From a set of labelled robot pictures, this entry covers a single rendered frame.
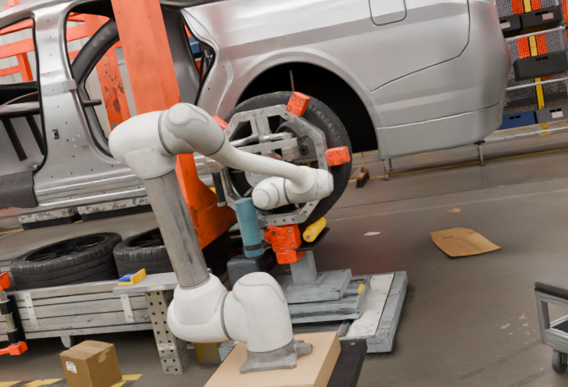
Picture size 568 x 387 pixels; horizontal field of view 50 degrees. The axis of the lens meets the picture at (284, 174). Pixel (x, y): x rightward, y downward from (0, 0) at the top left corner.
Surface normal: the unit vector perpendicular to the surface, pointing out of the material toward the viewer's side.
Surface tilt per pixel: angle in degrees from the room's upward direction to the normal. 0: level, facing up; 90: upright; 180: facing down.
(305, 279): 90
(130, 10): 90
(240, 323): 87
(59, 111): 88
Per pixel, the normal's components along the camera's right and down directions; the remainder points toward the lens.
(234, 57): -0.28, 0.19
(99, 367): 0.77, -0.07
